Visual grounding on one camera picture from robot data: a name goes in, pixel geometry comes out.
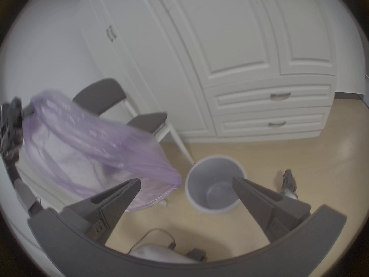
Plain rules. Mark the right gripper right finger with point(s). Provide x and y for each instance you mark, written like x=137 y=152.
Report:
x=259 y=206

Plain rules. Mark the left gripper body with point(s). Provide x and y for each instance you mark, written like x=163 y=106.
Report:
x=13 y=133

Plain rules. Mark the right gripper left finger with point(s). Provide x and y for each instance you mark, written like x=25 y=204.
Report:
x=112 y=209

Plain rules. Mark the purple plastic bag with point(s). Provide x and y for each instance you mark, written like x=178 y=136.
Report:
x=95 y=143

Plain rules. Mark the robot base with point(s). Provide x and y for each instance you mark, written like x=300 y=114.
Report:
x=161 y=252

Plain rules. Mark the crumpled white plastic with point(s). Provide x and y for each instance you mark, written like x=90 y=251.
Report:
x=291 y=195

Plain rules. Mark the crumpled black plastic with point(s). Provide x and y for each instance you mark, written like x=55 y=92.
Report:
x=288 y=182

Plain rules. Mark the white trash bin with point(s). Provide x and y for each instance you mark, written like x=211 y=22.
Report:
x=213 y=189

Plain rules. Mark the grey and white chair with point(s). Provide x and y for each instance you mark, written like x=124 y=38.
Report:
x=101 y=94

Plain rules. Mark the white wardrobe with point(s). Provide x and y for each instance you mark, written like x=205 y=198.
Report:
x=230 y=39

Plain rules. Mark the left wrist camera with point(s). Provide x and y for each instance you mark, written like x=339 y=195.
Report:
x=16 y=107

